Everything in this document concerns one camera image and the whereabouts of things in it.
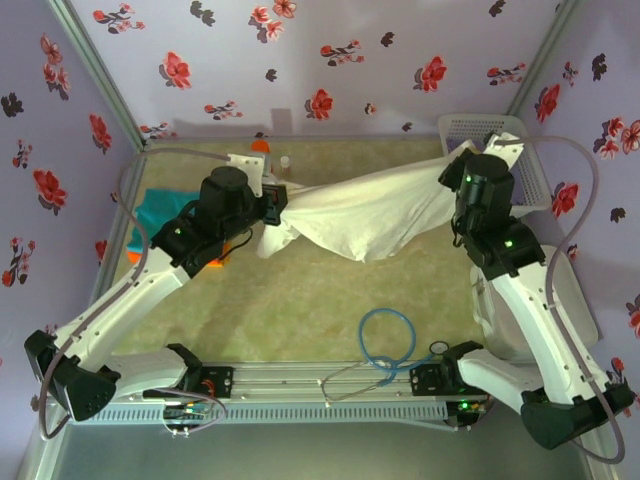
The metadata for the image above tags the white t-shirt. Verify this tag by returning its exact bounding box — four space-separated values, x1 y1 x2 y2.
255 140 484 264

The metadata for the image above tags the orange bottle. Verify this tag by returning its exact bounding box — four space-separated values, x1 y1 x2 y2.
251 140 274 176

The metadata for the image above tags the teal folded t-shirt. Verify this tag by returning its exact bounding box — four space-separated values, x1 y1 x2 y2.
133 188 204 256

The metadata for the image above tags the white plastic basket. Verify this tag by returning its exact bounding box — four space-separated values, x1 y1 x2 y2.
437 113 551 220

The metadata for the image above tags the orange folded t-shirt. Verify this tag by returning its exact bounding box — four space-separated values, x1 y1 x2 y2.
127 243 234 271

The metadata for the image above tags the blue stethoscope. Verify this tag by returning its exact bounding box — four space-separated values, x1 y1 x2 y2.
319 307 451 405

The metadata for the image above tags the small electronics board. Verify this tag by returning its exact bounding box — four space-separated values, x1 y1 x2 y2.
164 404 211 421

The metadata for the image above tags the grey left arm cable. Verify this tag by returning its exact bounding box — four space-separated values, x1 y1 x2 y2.
37 151 236 441

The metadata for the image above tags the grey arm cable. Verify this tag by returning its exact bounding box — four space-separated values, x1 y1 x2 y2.
37 151 236 441
492 134 626 466

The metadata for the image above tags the grey right arm cable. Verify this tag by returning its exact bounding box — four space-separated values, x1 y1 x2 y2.
492 134 626 466

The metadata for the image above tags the aluminium frame post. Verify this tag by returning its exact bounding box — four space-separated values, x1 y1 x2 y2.
46 0 150 149
506 0 587 115

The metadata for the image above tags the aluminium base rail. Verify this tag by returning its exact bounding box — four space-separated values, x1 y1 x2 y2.
112 362 494 401

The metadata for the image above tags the white slotted cable duct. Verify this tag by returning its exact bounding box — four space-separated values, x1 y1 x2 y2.
69 402 449 426

